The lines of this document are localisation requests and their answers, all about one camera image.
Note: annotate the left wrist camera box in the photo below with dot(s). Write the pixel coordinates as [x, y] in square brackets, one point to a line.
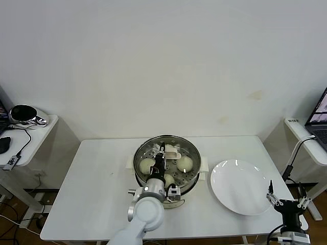
[174, 193]

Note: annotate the cream electric cooking pot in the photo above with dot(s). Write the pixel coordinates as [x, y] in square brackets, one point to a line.
[204, 166]

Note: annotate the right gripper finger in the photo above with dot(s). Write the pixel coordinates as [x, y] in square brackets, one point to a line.
[304, 201]
[272, 195]

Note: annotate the small printed table label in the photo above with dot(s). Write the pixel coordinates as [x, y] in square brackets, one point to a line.
[293, 121]

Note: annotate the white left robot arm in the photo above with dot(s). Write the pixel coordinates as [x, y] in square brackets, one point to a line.
[146, 211]

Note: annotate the white side table with device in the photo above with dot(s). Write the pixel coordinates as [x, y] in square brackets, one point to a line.
[38, 143]

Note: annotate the white round plate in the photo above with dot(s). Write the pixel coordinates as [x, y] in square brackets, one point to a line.
[241, 187]

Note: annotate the laptop screen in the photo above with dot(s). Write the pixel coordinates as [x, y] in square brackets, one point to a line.
[2, 120]

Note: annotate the white steamed baozi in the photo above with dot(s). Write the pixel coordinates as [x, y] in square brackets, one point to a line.
[184, 163]
[145, 166]
[170, 148]
[169, 180]

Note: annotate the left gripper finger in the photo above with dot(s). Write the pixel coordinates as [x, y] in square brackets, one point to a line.
[164, 151]
[157, 153]

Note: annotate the white side table with label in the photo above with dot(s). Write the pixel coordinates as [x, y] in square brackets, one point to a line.
[313, 151]

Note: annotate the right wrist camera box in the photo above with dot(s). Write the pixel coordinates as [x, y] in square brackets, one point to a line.
[293, 239]

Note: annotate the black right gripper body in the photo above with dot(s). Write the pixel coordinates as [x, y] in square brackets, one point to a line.
[290, 210]

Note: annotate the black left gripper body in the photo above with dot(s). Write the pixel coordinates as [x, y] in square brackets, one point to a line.
[158, 168]

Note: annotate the grey laptop with keyboard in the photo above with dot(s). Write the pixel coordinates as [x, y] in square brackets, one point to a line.
[319, 125]

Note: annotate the grey usb hub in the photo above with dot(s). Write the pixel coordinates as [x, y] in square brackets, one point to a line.
[11, 162]

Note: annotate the stainless steel steamer basket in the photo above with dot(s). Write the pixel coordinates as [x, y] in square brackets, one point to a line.
[192, 182]

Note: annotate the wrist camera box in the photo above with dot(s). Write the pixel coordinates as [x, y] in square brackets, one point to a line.
[293, 239]
[174, 193]

